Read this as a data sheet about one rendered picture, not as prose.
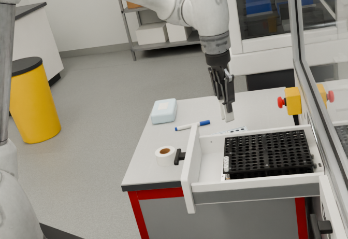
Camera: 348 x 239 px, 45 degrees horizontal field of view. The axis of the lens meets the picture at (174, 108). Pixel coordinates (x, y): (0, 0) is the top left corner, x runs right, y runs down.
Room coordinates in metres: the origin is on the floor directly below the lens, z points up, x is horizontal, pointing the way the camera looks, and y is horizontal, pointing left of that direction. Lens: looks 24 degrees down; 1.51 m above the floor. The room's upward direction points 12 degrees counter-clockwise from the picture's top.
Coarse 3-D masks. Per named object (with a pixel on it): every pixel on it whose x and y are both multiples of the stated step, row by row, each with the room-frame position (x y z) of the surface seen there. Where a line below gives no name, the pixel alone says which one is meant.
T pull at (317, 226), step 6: (312, 216) 0.67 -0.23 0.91; (312, 222) 0.65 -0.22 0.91; (318, 222) 0.65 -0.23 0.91; (324, 222) 0.64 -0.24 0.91; (330, 222) 0.64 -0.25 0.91; (312, 228) 0.64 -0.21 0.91; (318, 228) 0.63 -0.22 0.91; (324, 228) 0.63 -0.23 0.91; (330, 228) 0.63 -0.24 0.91; (318, 234) 0.62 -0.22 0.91
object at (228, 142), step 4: (228, 140) 1.06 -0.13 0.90; (224, 144) 1.04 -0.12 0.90; (228, 144) 1.05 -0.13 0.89; (224, 148) 1.02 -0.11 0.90; (228, 148) 1.02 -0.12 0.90; (224, 152) 1.00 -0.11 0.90; (228, 152) 0.99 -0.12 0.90; (224, 156) 0.98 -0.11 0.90; (228, 156) 0.98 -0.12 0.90; (224, 172) 0.91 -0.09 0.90; (228, 172) 0.90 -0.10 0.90
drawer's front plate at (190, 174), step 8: (192, 128) 1.13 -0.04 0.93; (192, 136) 1.08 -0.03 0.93; (192, 144) 1.03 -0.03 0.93; (192, 152) 0.99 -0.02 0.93; (200, 152) 1.11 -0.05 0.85; (184, 160) 0.96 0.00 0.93; (192, 160) 0.97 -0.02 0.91; (200, 160) 1.08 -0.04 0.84; (184, 168) 0.92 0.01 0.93; (192, 168) 0.95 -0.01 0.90; (184, 176) 0.88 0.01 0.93; (192, 176) 0.93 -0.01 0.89; (184, 184) 0.87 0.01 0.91; (184, 192) 0.87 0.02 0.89; (192, 200) 0.87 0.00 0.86; (192, 208) 0.87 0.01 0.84
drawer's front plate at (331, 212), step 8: (320, 176) 0.77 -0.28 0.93; (320, 184) 0.76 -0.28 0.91; (328, 184) 0.74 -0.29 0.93; (320, 192) 0.77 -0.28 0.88; (328, 192) 0.71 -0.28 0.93; (328, 200) 0.69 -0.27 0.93; (328, 208) 0.66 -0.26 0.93; (336, 208) 0.66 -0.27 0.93; (328, 216) 0.67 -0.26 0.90; (336, 216) 0.64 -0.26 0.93; (336, 224) 0.61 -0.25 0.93; (336, 232) 0.60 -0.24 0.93; (344, 232) 0.59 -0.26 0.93
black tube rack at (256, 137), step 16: (240, 144) 1.03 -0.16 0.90; (256, 144) 1.00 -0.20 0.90; (272, 144) 0.99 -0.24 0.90; (288, 144) 0.97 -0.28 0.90; (304, 144) 0.96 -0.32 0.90; (240, 160) 0.95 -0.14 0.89; (256, 160) 0.93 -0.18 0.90; (272, 160) 0.92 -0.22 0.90; (288, 160) 0.90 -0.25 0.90; (304, 160) 0.88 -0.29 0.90; (240, 176) 0.91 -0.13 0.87; (256, 176) 0.90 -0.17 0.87
